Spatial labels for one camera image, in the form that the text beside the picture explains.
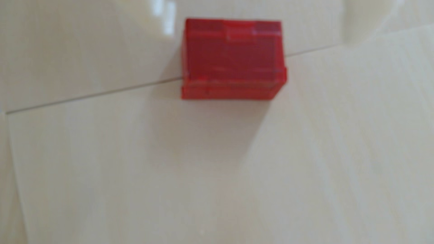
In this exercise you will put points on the red block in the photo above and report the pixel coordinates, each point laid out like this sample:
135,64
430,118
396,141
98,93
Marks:
234,57

